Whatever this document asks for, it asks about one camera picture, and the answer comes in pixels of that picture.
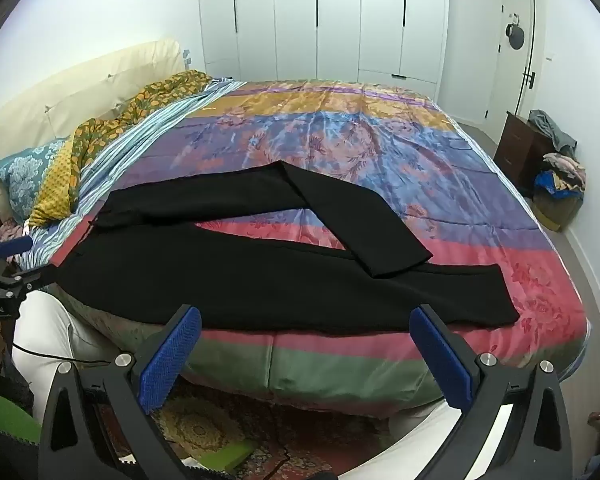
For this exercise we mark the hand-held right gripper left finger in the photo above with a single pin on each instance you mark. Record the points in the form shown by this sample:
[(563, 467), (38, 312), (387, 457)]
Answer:
[(172, 355)]

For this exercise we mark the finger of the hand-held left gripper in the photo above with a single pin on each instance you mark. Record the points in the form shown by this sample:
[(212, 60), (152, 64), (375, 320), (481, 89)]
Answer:
[(15, 245), (30, 280)]

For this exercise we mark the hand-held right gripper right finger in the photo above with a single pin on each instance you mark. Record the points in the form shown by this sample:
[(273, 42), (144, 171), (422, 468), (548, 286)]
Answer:
[(437, 355)]

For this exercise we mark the black pants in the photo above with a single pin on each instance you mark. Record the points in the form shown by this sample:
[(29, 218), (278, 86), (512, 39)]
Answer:
[(230, 270)]

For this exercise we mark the pink floral cloth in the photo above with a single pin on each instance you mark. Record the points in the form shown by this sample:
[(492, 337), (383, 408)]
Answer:
[(10, 232)]

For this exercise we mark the teal floral pillow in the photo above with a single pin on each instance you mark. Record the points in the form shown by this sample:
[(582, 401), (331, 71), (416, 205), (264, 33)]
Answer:
[(22, 175)]

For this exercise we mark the yellow dotted pillow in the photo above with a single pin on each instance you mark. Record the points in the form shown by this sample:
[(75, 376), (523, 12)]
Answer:
[(55, 185)]

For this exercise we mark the green block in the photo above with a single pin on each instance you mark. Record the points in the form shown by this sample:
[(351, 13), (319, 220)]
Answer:
[(222, 455)]

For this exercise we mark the patterned red rug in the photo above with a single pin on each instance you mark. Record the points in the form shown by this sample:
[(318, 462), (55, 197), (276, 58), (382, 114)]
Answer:
[(260, 425)]

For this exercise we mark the cream padded headboard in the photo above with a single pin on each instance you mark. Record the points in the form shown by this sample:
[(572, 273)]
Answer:
[(80, 90)]

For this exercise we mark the blue striped bed sheet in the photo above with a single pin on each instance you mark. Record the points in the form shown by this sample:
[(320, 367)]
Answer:
[(145, 125)]

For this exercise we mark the olive laundry basket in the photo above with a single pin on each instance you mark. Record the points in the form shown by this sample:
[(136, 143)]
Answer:
[(560, 210)]

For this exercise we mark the orange green floral cloth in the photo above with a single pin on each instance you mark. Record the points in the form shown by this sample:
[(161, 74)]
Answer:
[(150, 97)]

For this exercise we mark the pile of colourful clothes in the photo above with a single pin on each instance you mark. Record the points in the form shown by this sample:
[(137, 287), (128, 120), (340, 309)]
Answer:
[(562, 172)]

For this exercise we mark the dark brown nightstand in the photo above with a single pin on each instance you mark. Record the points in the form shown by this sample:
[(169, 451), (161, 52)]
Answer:
[(517, 145)]

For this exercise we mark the multicoloured satin bedspread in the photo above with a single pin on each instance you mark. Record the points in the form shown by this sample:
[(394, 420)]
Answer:
[(380, 135)]

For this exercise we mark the grey cloth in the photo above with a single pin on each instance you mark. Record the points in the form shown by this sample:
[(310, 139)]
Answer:
[(550, 127)]

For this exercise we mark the white door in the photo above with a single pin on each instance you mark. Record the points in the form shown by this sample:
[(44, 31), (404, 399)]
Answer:
[(512, 85)]

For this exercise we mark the round black door hanger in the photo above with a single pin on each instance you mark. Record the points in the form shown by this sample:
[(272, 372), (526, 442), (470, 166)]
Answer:
[(516, 35)]

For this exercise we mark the white wardrobe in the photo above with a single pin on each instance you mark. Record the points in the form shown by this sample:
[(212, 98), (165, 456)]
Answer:
[(340, 20)]

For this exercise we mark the white wall switch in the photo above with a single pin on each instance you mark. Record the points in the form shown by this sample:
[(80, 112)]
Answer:
[(186, 57)]

